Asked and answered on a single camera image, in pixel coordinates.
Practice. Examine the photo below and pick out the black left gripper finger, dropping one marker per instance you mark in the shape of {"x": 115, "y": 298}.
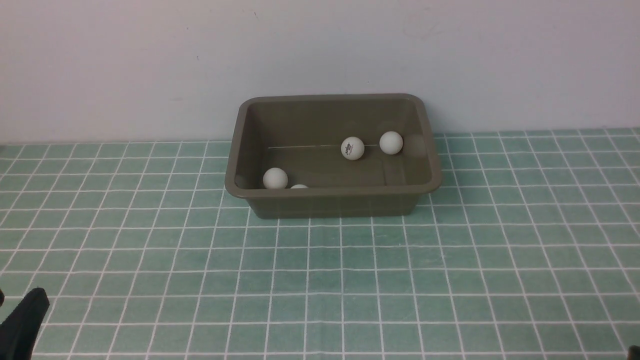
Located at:
{"x": 19, "y": 331}

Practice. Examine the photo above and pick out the white ping-pong ball with logo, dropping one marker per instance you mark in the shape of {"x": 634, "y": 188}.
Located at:
{"x": 352, "y": 148}

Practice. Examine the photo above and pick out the olive green plastic bin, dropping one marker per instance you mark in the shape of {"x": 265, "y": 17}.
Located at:
{"x": 302, "y": 135}

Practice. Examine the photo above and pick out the green checkered tablecloth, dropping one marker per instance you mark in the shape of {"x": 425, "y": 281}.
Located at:
{"x": 528, "y": 251}

